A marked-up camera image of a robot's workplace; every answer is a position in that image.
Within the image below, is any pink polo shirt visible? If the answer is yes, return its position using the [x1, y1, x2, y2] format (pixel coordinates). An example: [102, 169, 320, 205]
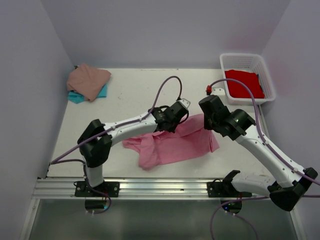
[122, 114, 220, 171]

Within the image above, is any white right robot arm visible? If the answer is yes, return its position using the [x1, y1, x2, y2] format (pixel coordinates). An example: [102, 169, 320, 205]
[198, 95, 318, 212]

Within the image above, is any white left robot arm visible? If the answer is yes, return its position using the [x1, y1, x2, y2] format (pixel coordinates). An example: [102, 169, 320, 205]
[77, 98, 191, 197]

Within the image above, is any red folded shirt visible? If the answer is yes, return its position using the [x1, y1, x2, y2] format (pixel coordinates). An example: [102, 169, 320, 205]
[224, 70, 265, 99]

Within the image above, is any dark blue garment in basket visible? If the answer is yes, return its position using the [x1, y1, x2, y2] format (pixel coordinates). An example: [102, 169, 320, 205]
[256, 73, 264, 94]

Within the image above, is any white plastic basket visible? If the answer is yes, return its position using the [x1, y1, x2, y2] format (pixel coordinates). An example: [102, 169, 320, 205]
[219, 53, 276, 105]

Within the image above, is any beige folded shirt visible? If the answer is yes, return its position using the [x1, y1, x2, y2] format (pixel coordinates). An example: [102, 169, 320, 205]
[66, 63, 112, 102]

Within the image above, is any teal folded shirt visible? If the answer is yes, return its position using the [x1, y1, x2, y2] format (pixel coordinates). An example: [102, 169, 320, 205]
[67, 84, 108, 104]

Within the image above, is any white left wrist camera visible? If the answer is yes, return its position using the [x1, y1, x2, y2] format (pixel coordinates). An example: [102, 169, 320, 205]
[178, 98, 191, 109]

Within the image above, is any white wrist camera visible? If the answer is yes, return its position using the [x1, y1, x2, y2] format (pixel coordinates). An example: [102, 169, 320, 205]
[178, 98, 191, 109]
[205, 85, 226, 96]

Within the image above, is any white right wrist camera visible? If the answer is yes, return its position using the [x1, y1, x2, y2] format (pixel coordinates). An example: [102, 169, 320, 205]
[205, 85, 226, 96]

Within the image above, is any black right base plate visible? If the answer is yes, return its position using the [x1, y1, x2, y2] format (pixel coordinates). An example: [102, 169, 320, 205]
[206, 179, 252, 198]

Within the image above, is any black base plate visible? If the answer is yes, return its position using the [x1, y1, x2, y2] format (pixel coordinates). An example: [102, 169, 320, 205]
[206, 179, 252, 198]
[73, 181, 120, 198]

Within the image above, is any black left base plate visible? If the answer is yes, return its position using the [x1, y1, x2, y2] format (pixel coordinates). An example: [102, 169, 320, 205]
[73, 181, 120, 198]

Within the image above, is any aluminium mounting rail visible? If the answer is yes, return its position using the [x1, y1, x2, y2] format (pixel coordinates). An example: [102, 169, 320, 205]
[31, 177, 296, 200]

